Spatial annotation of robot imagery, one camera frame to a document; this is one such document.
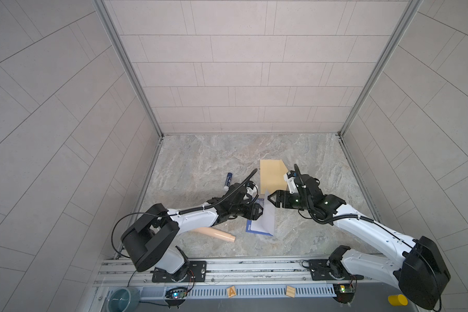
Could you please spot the yellow paper envelope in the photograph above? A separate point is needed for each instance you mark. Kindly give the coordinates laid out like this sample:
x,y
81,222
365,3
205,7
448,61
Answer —
x,y
273,174

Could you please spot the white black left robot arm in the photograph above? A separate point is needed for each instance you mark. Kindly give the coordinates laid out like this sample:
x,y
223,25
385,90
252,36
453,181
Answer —
x,y
147,241

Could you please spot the aluminium corner post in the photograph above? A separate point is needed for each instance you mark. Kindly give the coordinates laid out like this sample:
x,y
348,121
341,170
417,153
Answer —
x,y
109,26
398,33

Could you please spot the aluminium corner post right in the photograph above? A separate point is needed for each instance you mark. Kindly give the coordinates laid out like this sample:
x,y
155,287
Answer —
x,y
398,33

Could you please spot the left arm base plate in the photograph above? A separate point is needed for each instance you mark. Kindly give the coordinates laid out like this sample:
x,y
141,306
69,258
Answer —
x,y
190,271

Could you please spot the white letter blue border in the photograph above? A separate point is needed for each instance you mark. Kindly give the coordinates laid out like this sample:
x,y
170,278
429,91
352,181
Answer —
x,y
265,224

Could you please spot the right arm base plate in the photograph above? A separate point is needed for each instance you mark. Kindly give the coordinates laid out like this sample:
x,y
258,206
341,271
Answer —
x,y
319,269

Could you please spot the plain wooden block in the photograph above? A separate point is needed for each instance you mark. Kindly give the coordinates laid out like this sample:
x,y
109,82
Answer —
x,y
290,291

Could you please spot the right green circuit board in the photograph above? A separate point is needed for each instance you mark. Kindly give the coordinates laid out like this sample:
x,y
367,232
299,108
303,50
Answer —
x,y
345,293

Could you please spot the wooden letter block A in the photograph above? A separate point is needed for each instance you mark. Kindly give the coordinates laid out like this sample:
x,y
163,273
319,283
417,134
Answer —
x,y
231,292

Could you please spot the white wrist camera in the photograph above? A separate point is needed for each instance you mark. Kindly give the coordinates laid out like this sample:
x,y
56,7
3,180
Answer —
x,y
251,192
290,179

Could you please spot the aluminium corner post left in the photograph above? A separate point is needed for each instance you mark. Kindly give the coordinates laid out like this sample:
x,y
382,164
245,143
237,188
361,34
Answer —
x,y
109,26

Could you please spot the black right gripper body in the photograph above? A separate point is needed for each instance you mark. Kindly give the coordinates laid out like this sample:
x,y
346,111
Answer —
x,y
295,201

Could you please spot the left green circuit board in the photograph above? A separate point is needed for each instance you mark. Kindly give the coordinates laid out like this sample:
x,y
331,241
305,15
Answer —
x,y
176,296

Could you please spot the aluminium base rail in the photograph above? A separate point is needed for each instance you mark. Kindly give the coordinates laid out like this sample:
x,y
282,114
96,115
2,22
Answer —
x,y
253,277

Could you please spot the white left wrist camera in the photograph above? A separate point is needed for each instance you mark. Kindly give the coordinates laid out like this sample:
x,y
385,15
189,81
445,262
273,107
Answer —
x,y
251,192

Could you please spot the beige wooden cylinder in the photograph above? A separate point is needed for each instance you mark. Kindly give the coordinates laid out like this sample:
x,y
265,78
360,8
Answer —
x,y
211,232

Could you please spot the teal round bowl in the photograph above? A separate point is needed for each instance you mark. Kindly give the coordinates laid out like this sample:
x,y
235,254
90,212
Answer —
x,y
125,299

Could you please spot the yellow cylinder object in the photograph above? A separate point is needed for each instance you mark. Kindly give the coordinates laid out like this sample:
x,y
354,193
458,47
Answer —
x,y
398,300

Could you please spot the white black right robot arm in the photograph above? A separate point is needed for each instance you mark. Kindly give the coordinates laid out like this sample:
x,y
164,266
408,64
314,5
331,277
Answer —
x,y
414,266

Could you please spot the green circuit board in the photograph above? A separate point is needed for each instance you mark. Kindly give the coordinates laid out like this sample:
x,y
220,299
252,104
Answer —
x,y
176,296
345,293

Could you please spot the blue glue stick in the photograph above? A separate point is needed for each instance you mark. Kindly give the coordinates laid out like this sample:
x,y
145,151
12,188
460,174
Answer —
x,y
228,180

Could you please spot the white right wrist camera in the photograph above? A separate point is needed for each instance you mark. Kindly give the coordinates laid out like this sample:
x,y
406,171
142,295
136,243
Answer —
x,y
290,179

